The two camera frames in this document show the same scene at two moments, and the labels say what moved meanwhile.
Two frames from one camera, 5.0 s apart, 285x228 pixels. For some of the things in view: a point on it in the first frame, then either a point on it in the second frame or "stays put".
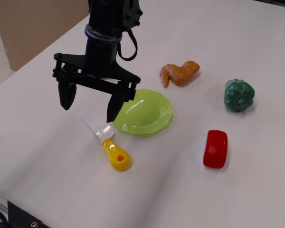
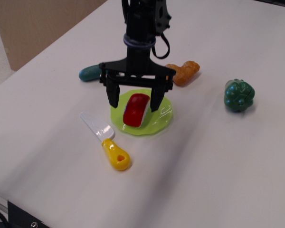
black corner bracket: (18, 218) stays put
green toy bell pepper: (239, 94) stays put
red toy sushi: (215, 149) → (136, 109)
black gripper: (98, 70) → (137, 61)
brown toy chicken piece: (179, 75) stays put
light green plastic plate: (149, 113) stays put
